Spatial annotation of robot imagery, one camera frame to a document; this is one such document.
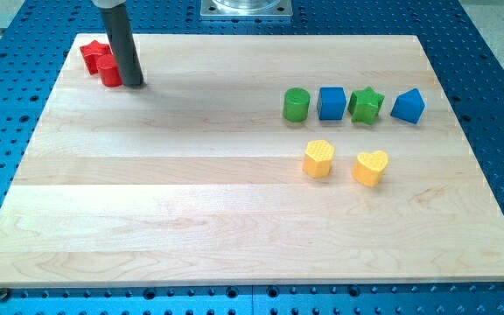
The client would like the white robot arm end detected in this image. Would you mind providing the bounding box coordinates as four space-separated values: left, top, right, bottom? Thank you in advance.
91 0 126 9

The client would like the blue cube block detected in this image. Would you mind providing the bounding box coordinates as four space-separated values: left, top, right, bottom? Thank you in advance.
317 87 347 120

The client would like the left board corner bolt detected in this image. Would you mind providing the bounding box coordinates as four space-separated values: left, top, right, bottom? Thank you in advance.
0 288 11 303

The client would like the light wooden board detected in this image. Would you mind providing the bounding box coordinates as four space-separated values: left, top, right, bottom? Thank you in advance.
0 34 504 288

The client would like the yellow hexagon block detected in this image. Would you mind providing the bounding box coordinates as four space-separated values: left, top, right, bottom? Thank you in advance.
302 140 335 179

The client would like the green cylinder block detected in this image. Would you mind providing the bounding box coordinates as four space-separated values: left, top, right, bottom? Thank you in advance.
283 87 311 123

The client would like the yellow heart block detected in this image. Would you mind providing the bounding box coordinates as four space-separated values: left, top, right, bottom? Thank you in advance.
352 150 389 187

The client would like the green star block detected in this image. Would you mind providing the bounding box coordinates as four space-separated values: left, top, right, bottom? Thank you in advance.
347 87 385 125

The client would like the blue triangular prism block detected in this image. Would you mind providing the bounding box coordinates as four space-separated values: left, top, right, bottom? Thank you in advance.
390 88 425 124

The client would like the red cylinder block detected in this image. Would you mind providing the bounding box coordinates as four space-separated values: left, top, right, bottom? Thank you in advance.
96 54 123 88

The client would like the red star block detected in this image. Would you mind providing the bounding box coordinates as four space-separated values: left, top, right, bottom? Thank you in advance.
80 40 111 75

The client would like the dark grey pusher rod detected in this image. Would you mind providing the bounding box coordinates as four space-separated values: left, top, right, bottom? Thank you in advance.
99 3 144 88

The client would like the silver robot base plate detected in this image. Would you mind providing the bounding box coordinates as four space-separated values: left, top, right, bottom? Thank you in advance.
200 0 292 18

